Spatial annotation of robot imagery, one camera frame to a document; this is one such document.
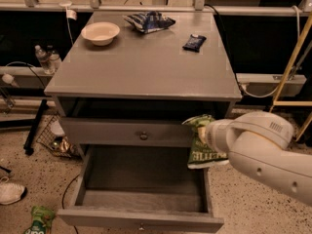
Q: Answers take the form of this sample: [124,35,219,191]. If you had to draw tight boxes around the green snack bag on floor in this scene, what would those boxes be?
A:
[23,206,56,234]

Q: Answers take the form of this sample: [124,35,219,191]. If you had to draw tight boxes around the black cable on floor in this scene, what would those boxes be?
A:
[60,174,81,234]

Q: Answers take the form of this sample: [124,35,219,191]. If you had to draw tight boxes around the white cable right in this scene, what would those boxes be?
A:
[239,5,301,99]

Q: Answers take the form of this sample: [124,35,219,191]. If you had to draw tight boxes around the white bowl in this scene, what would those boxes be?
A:
[81,22,120,46]

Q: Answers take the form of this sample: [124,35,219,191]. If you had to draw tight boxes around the grey wooden drawer cabinet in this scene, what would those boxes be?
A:
[44,11,243,161]

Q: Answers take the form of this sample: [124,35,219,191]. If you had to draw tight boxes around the white lamp fixture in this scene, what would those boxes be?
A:
[59,0,77,20]

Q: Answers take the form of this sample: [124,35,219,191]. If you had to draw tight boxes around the white sneaker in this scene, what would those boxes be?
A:
[0,176,26,205]

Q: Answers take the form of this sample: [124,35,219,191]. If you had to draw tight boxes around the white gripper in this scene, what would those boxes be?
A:
[198,119,233,153]

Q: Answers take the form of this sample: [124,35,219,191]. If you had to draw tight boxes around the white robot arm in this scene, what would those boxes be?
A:
[199,111,312,206]

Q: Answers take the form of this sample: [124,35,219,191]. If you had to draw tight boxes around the open grey lower drawer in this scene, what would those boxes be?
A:
[58,145,223,234]

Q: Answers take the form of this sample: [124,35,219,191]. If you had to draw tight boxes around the closed grey upper drawer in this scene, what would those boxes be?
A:
[60,118,195,147]

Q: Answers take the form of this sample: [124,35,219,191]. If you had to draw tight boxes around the clear water bottle left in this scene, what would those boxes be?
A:
[35,45,55,74]

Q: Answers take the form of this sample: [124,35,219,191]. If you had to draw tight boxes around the blue chip bag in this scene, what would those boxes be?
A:
[123,11,176,34]

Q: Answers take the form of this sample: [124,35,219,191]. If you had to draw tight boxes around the wire basket with items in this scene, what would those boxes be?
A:
[37,115,80,158]

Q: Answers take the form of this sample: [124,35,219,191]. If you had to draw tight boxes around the small dark blue snack pack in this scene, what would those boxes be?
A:
[183,34,207,53]

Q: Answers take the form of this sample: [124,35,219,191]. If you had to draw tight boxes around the green jalapeno chip bag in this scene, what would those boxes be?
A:
[183,114,229,169]

